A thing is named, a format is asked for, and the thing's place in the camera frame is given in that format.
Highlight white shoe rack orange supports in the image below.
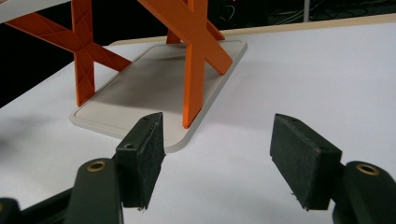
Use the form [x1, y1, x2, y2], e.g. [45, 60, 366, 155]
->
[0, 0, 248, 154]

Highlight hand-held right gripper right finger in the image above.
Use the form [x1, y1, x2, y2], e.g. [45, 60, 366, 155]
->
[269, 113, 344, 212]

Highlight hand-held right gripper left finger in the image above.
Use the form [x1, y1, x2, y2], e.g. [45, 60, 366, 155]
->
[115, 111, 166, 210]

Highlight black floor cables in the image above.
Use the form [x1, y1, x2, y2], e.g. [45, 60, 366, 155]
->
[218, 0, 396, 26]

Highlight white table mat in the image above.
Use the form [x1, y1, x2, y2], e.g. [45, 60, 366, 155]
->
[0, 21, 396, 224]

